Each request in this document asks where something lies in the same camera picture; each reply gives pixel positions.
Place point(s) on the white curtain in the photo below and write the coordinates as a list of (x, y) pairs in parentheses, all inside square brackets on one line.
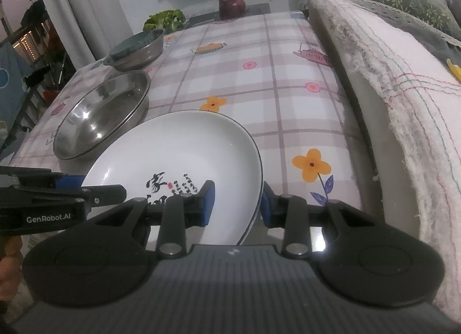
[(72, 2)]

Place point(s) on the napa cabbage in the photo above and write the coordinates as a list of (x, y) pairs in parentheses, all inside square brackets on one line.
[(165, 18)]

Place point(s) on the grey lace cloth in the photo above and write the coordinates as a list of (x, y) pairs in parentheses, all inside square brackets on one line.
[(432, 45)]

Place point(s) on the person's left hand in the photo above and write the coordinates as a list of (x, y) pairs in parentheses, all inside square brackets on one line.
[(10, 258)]

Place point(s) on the plaid floral tablecloth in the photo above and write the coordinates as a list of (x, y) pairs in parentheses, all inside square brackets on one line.
[(252, 103)]

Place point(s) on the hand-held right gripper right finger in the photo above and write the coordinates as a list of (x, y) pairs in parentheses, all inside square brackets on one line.
[(267, 208)]

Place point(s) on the shallow steel plate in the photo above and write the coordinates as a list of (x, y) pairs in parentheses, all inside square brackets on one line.
[(97, 118)]

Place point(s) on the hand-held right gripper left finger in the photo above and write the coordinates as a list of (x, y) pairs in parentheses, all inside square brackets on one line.
[(209, 204)]

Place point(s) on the blue circle-print blanket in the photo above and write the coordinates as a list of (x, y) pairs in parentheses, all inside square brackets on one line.
[(7, 96)]

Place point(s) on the dark purple vegetable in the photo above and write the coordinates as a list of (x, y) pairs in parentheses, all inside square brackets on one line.
[(232, 9)]

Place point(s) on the large steel basin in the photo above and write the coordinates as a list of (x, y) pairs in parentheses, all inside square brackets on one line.
[(144, 56)]

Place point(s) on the sofa with pink blanket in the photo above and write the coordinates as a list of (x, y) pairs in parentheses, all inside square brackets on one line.
[(407, 103)]

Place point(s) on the green ceramic bowl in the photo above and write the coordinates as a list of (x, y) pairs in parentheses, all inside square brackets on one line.
[(133, 44)]

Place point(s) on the white printed plate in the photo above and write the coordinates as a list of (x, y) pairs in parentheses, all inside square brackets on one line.
[(173, 150)]

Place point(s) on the yellow plastic piece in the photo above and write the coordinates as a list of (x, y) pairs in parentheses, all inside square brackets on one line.
[(454, 69)]

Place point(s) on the black cloth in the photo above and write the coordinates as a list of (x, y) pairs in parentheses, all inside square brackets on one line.
[(35, 77)]

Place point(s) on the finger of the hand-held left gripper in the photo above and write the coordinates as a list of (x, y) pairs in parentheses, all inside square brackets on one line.
[(108, 193), (74, 181)]

